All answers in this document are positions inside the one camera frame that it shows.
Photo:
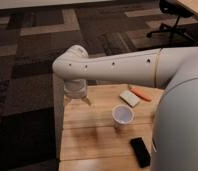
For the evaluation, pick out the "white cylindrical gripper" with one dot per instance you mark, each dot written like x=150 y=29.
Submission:
x=75 y=89

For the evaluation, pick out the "black rectangular eraser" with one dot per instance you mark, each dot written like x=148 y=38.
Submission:
x=141 y=152

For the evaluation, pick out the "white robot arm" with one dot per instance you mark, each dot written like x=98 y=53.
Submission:
x=175 y=70

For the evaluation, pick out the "clear plastic cup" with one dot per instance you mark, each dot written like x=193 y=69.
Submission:
x=122 y=115

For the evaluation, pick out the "white sponge block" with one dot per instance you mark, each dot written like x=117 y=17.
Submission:
x=129 y=98

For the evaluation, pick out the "orange carrot toy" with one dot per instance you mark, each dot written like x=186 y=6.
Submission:
x=140 y=94

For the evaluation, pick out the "light wooden desk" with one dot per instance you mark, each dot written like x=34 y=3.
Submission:
x=191 y=5

